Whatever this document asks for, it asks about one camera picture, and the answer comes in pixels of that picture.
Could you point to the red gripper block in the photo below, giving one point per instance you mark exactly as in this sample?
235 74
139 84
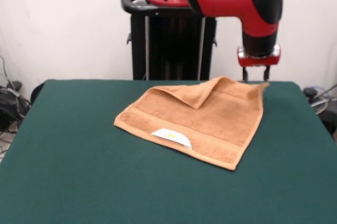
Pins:
258 61

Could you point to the orange-brown terry towel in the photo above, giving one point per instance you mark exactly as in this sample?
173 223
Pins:
210 126

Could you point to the dark green tablecloth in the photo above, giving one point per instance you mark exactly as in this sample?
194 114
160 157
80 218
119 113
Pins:
79 168

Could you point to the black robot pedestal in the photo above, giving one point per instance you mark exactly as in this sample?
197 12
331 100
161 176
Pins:
171 48

